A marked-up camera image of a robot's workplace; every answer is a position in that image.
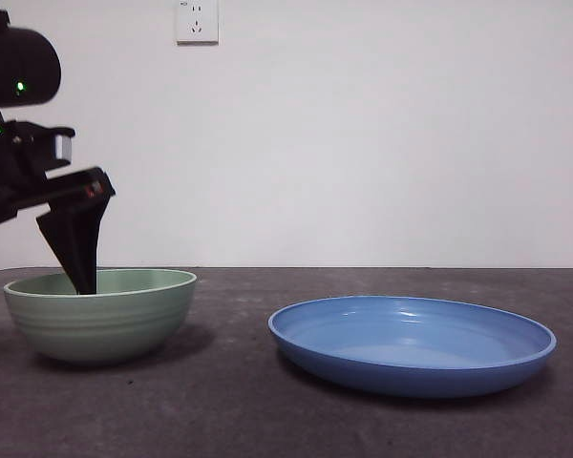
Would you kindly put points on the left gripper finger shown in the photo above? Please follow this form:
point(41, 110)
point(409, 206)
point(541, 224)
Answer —
point(88, 238)
point(59, 238)

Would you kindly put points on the green ribbed bowl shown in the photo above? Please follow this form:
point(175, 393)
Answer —
point(110, 329)

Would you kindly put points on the blue round plate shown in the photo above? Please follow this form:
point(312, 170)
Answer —
point(410, 377)

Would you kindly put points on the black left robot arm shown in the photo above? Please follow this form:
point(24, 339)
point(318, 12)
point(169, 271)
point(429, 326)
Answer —
point(24, 62)

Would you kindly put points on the pale grey left camera box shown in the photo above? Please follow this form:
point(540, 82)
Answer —
point(63, 148)

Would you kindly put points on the white wall socket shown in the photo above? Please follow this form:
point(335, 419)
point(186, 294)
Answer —
point(197, 24)

